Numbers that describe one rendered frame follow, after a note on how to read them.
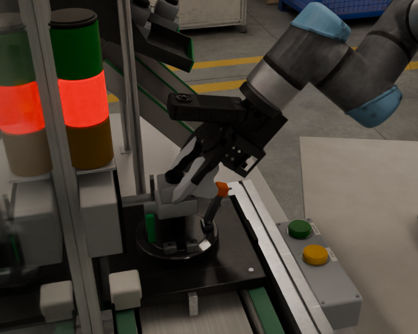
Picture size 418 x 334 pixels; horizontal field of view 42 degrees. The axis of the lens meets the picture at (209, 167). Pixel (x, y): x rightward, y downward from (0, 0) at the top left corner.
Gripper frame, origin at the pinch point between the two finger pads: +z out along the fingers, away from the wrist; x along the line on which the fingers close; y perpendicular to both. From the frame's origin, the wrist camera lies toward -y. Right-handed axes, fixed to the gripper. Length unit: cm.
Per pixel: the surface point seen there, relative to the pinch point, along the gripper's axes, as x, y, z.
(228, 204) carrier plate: 7.9, 16.1, 1.1
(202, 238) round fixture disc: -2.9, 9.1, 4.3
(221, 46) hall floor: 361, 147, 21
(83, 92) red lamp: -21.3, -25.6, -13.4
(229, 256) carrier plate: -6.1, 13.3, 3.3
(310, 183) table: 26, 42, -6
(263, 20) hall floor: 425, 192, -16
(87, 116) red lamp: -21.3, -23.9, -11.4
